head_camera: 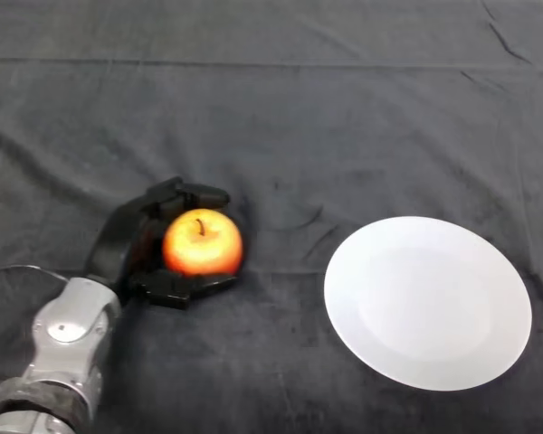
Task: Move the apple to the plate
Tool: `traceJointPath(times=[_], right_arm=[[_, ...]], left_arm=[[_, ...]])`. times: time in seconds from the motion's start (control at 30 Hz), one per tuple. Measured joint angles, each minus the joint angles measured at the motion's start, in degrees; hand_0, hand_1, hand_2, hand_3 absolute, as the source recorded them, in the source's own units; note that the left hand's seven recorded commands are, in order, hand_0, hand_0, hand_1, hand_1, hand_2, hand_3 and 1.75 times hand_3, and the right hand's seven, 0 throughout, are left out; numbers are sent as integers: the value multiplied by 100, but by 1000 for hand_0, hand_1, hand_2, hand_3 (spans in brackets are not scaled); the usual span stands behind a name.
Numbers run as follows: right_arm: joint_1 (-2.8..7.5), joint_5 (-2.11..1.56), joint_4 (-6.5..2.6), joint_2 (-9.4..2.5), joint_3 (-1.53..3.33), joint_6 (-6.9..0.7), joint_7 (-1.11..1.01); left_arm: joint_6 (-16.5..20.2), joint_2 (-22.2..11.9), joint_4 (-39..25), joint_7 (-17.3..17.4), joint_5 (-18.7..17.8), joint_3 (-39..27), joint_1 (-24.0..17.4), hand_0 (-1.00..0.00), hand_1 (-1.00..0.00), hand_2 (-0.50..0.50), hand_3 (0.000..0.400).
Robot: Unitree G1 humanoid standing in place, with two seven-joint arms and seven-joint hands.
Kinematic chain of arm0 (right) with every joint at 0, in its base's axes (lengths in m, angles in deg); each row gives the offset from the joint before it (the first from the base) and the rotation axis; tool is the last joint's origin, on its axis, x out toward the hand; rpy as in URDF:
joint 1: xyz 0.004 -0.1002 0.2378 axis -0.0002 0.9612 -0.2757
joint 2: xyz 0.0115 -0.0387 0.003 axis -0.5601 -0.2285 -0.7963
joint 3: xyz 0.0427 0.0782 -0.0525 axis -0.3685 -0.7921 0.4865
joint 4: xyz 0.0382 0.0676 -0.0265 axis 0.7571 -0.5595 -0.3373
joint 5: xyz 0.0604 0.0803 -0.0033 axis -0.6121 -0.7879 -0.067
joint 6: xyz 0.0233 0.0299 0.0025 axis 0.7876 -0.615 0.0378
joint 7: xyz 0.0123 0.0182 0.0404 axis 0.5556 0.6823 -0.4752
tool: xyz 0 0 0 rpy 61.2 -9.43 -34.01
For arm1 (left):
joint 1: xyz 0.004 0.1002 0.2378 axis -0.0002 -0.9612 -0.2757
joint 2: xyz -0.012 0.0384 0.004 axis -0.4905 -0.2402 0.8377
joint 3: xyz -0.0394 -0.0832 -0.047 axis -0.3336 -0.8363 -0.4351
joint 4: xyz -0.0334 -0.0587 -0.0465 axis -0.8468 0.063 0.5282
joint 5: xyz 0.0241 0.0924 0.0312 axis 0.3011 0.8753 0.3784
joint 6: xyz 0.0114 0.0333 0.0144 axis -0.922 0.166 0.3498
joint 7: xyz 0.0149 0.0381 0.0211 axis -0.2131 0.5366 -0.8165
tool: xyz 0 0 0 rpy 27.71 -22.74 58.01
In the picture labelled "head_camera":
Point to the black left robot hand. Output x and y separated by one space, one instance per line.
117 239

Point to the red yellow apple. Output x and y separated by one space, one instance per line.
202 248

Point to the white round plate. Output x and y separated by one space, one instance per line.
427 303

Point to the black cloth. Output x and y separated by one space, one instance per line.
298 113

